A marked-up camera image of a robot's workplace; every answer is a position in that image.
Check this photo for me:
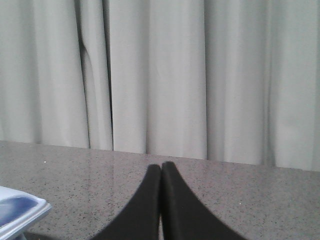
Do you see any light blue right-side slipper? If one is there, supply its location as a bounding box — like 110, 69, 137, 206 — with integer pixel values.
0, 186, 52, 240

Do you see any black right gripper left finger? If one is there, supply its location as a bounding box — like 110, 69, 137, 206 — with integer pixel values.
92, 164, 161, 240

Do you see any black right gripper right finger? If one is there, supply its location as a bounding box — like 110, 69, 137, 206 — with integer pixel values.
161, 161, 244, 240

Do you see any white pleated curtain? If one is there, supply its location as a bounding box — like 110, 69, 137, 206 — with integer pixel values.
0, 0, 320, 171

